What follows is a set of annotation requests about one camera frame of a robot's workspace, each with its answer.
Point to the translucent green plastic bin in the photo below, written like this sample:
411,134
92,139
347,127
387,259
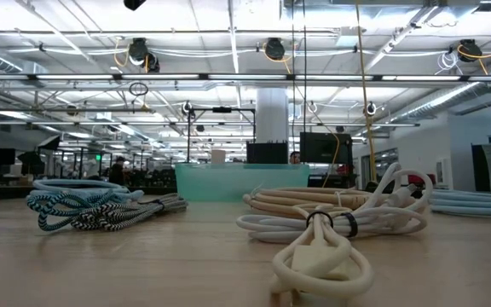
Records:
228,183

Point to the black box with antennas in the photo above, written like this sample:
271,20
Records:
267,153

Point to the white building column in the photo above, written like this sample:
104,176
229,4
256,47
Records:
272,115

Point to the long ceiling light strip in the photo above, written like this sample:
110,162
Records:
245,77

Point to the black distant monitor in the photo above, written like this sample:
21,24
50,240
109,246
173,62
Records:
324,147

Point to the black distant rig frame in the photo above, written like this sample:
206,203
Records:
222,110

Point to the silver ceiling duct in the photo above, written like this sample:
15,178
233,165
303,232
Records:
450,100

